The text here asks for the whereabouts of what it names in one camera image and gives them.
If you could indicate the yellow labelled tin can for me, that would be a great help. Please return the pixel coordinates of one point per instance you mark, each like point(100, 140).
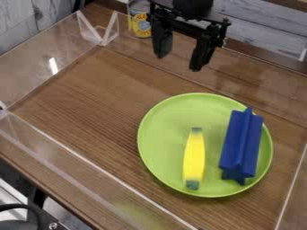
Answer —
point(138, 9)

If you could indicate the clear acrylic front wall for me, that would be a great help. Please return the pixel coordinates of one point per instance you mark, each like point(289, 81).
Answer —
point(101, 199)

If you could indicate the green round plate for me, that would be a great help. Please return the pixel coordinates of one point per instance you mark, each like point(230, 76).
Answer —
point(162, 137)

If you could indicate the blue star-shaped block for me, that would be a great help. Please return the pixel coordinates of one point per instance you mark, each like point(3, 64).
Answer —
point(241, 146)

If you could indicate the yellow toy banana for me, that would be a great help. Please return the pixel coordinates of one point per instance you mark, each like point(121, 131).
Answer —
point(194, 159)

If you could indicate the clear acrylic triangle bracket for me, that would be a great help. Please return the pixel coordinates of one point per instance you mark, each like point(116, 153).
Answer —
point(98, 34)

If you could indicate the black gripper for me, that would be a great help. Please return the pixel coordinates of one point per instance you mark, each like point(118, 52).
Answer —
point(190, 16)

